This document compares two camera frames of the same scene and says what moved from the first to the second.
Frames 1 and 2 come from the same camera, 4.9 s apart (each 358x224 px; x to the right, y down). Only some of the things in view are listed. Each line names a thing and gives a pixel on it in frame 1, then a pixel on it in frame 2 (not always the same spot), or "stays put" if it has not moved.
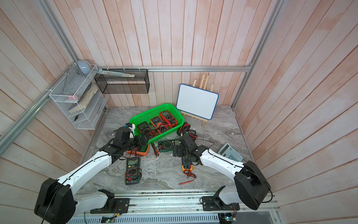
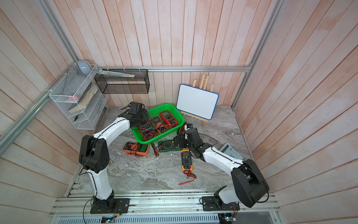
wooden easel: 203,83 stays put
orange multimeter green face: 141,150 stays put
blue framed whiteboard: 196,101 stays put
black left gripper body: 131,143 → 142,116
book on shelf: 85,99 stays put
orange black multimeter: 161,126 stays put
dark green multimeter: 133,171 → 146,128
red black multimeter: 168,118 stays put
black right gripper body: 181,152 → 185,143
